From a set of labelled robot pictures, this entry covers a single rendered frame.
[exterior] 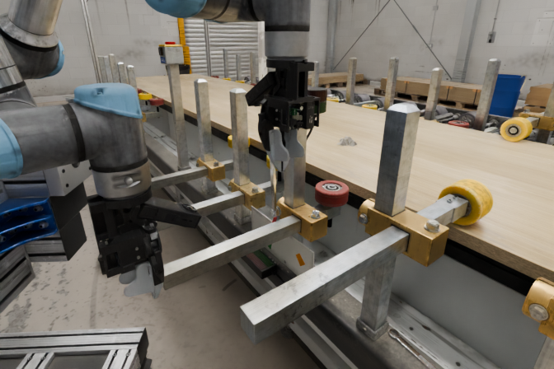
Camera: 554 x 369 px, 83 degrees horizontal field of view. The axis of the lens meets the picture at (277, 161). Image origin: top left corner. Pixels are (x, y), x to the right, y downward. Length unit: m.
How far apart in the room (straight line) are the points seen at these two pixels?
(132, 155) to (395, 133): 0.38
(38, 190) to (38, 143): 0.46
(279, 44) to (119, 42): 8.01
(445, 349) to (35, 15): 1.15
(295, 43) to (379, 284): 0.44
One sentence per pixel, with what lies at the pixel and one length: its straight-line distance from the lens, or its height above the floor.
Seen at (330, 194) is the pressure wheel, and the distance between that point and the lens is 0.74.
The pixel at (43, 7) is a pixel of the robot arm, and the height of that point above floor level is 1.30.
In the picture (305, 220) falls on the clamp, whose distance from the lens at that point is 0.70.
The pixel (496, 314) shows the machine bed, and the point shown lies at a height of 0.73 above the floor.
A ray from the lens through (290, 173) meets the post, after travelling 0.71.
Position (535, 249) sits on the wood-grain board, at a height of 0.90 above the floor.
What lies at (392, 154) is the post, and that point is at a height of 1.07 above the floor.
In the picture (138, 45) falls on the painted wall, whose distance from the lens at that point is 8.55.
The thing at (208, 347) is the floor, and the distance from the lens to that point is 1.60.
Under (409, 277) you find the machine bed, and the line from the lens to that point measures 0.88.
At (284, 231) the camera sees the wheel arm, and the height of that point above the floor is 0.85.
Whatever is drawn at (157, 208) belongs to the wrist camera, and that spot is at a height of 0.99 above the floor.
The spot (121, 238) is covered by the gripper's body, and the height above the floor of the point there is 0.96.
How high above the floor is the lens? 1.24
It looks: 21 degrees down
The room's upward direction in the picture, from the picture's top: straight up
